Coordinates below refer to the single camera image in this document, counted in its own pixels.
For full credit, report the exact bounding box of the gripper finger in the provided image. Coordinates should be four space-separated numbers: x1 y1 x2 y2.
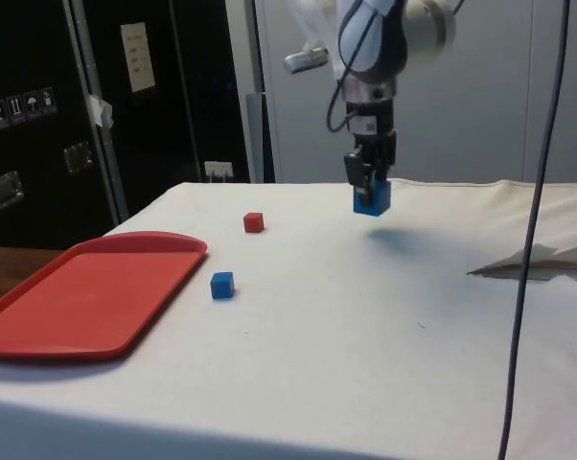
343 145 374 206
371 133 398 182

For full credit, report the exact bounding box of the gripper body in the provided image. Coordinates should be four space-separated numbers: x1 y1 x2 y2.
343 99 397 143

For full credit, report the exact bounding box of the large blue cube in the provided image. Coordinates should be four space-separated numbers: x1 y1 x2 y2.
351 178 392 219

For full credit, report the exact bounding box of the red tray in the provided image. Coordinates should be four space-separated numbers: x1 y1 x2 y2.
0 230 209 361

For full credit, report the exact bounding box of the pale locker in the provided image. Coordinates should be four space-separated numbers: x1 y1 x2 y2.
225 0 527 185

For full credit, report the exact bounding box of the small red cube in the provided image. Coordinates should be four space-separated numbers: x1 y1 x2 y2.
242 211 265 235

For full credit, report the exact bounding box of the small blue cube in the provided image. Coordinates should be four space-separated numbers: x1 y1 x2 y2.
209 270 236 302

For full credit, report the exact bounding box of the black cabinet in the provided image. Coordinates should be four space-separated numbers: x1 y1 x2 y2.
0 0 252 251

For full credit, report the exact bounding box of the black cable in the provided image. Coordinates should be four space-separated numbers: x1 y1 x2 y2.
325 0 372 134
496 0 573 460

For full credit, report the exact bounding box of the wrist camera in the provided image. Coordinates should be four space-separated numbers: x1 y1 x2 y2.
283 46 332 75

